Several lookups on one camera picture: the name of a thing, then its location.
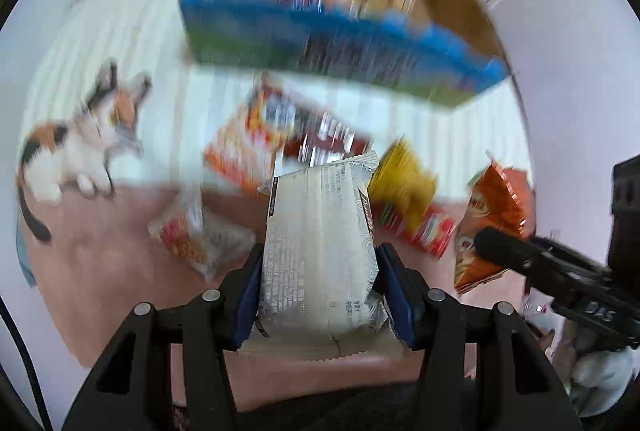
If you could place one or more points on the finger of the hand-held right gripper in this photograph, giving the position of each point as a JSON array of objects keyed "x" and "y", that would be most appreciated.
[{"x": 520, "y": 256}]

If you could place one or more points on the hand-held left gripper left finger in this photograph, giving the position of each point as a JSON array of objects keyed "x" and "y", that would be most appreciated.
[{"x": 248, "y": 301}]

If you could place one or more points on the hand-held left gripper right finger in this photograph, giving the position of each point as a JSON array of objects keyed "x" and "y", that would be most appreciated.
[{"x": 397, "y": 296}]

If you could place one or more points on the orange chip packet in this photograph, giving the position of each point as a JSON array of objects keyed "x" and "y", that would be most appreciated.
[{"x": 492, "y": 206}]

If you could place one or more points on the small orange white snack packet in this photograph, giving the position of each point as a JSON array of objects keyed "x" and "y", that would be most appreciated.
[{"x": 190, "y": 241}]

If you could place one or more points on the orange red snack packet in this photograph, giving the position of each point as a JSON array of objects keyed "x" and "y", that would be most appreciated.
[{"x": 240, "y": 146}]

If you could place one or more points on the dark red snack packet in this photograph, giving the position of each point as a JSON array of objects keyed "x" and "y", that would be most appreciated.
[{"x": 330, "y": 136}]

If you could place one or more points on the cardboard box with blue side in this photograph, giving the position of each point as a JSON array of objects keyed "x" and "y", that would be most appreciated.
[{"x": 280, "y": 36}]

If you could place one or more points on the dark cloth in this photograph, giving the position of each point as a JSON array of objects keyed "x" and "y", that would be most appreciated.
[{"x": 350, "y": 411}]

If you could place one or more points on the grey cloth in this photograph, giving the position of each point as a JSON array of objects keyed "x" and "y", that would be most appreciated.
[{"x": 600, "y": 376}]

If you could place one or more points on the striped cat print blanket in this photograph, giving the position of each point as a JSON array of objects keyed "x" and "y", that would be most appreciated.
[{"x": 150, "y": 36}]

